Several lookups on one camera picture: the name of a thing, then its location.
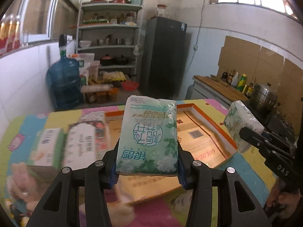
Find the green floral tissue pack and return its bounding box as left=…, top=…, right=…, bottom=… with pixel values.
left=116, top=95, right=178, bottom=176

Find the leopard dress bunny plush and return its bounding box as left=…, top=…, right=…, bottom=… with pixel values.
left=4, top=162, right=58, bottom=218

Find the person's right hand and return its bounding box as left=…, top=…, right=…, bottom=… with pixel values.
left=266, top=178, right=301, bottom=218

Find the orange cardboard box tray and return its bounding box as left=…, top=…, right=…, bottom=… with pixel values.
left=114, top=103, right=237, bottom=204

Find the colourful cartoon blanket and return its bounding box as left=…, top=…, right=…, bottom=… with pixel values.
left=1, top=104, right=271, bottom=226

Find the floral pink tissue pack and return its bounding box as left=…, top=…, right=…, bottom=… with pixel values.
left=63, top=111, right=110, bottom=170

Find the steel steamer pot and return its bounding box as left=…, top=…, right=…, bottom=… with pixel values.
left=250, top=83, right=281, bottom=112

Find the green yellow bottle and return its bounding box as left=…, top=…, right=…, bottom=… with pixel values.
left=236, top=74, right=247, bottom=92

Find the green white tissue box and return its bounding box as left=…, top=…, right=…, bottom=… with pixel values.
left=27, top=128, right=65, bottom=182

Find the white spray bottle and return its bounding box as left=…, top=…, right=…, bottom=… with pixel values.
left=231, top=72, right=239, bottom=88

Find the wooden cutting board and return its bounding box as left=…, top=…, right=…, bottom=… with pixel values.
left=193, top=75, right=249, bottom=104

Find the white kitchen cabinet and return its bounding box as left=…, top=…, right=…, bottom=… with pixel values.
left=191, top=78, right=248, bottom=109

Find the dark sauce bottle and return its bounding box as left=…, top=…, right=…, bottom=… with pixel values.
left=221, top=71, right=229, bottom=82

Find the red plastic basin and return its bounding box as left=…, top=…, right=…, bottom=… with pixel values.
left=122, top=81, right=139, bottom=91

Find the egg carton tray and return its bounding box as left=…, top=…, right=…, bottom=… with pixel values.
left=103, top=71, right=126, bottom=82

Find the blue water jug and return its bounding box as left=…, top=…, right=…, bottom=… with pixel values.
left=46, top=34, right=83, bottom=111

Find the black refrigerator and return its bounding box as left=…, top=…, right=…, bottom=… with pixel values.
left=140, top=17, right=187, bottom=99

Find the white flour sack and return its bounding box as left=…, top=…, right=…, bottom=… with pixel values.
left=68, top=53, right=95, bottom=75

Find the white bowl on shelf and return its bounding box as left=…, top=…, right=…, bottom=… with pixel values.
left=79, top=40, right=91, bottom=49

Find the metal storage shelf rack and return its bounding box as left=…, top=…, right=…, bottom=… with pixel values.
left=76, top=0, right=144, bottom=80

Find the glass jar on fridge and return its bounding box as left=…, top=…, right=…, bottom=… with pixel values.
left=155, top=4, right=167, bottom=17

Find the orange drink bottles row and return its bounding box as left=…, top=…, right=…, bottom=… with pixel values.
left=0, top=14, right=20, bottom=55

